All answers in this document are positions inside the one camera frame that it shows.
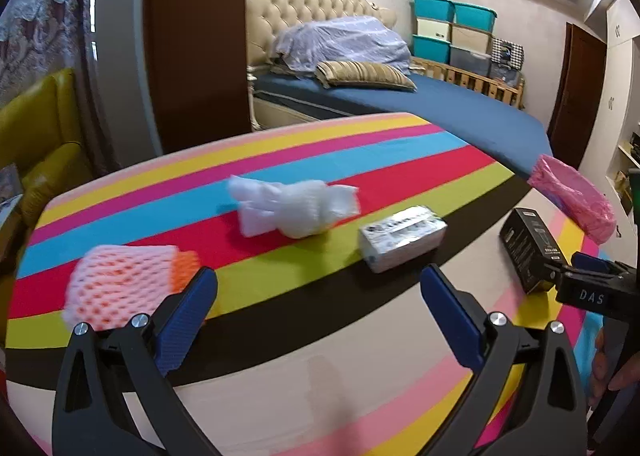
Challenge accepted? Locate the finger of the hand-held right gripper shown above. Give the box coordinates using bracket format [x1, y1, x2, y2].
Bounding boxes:
[571, 251, 627, 278]
[542, 256, 570, 288]

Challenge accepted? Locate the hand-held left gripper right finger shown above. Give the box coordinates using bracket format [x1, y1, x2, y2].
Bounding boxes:
[421, 264, 587, 456]

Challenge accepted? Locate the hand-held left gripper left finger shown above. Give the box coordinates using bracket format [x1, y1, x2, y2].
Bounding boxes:
[52, 266, 226, 456]

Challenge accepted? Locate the black cardboard box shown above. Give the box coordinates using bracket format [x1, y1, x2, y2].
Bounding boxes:
[499, 207, 568, 295]

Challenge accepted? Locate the pink plastic bag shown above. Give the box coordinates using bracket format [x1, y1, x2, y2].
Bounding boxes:
[527, 153, 617, 244]

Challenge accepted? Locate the person's right hand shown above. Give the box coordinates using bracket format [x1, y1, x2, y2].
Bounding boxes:
[593, 321, 640, 392]

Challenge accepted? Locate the orange in pink foam net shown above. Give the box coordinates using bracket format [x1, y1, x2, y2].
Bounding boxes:
[62, 244, 201, 333]

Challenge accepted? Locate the silver tissue packet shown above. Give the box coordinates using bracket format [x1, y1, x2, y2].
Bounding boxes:
[358, 205, 448, 273]

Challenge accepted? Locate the white foam-net wrapped object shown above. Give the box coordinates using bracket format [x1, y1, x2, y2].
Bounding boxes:
[227, 175, 361, 239]

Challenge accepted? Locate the white built-in shelf cabinet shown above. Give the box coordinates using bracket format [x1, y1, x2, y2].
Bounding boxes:
[577, 0, 640, 237]

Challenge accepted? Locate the dark brown wooden door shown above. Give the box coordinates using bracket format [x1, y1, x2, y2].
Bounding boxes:
[547, 22, 608, 170]

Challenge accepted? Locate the blue bed sheet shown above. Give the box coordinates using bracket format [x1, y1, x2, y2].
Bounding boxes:
[255, 71, 553, 174]

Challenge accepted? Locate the grey blue fabric bag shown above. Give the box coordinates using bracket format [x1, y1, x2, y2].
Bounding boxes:
[489, 63, 521, 85]

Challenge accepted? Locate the houndstooth pattern bag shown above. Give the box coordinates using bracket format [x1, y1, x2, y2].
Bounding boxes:
[492, 38, 525, 69]

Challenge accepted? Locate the yellow leather sofa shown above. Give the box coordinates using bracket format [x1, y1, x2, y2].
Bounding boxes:
[0, 68, 97, 239]

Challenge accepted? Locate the grey translucent storage box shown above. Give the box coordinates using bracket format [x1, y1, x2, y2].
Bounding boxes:
[448, 45, 492, 78]

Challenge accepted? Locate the beige storage box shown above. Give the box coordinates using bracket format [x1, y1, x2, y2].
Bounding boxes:
[450, 23, 493, 55]

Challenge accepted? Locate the teal plastic storage box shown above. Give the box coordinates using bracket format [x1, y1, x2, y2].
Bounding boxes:
[452, 1, 499, 32]
[411, 0, 456, 22]
[411, 35, 452, 59]

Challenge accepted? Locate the gold striped pillow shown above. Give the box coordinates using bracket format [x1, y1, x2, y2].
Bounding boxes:
[315, 61, 417, 93]

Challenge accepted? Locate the cream storage box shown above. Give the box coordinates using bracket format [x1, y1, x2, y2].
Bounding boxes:
[416, 17, 453, 39]

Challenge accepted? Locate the dark brown wooden panel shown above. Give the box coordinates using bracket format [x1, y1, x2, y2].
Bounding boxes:
[145, 0, 251, 157]

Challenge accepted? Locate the plastic covered light blue quilt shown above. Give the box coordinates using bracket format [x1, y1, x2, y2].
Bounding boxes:
[272, 16, 412, 78]

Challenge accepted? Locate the lace patterned curtain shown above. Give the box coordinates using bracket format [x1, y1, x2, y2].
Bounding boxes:
[0, 0, 101, 104]

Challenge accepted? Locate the cream bed with tufted headboard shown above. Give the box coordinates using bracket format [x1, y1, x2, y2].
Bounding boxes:
[246, 0, 528, 133]

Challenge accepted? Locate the wooden crib rail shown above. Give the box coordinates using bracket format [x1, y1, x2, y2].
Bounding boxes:
[411, 56, 527, 109]

